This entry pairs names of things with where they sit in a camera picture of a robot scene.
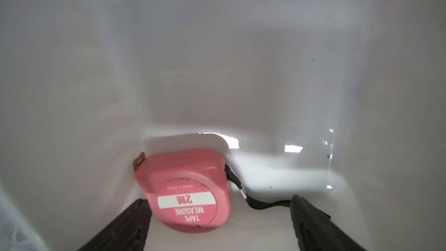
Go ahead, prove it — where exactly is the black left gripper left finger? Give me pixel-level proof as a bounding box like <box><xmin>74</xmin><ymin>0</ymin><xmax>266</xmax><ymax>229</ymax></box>
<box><xmin>80</xmin><ymin>199</ymin><xmax>152</xmax><ymax>251</ymax></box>

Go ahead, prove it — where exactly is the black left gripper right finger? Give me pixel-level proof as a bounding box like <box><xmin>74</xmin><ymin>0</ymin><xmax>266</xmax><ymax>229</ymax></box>
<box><xmin>290</xmin><ymin>195</ymin><xmax>364</xmax><ymax>251</ymax></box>

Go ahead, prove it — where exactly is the pink tape measure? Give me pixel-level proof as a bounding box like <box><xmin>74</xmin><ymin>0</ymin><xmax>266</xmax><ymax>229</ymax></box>
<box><xmin>132</xmin><ymin>149</ymin><xmax>291</xmax><ymax>234</ymax></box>

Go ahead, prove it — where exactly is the white storage box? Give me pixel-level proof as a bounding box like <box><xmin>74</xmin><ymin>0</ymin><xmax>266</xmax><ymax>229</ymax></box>
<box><xmin>1</xmin><ymin>0</ymin><xmax>446</xmax><ymax>251</ymax></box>

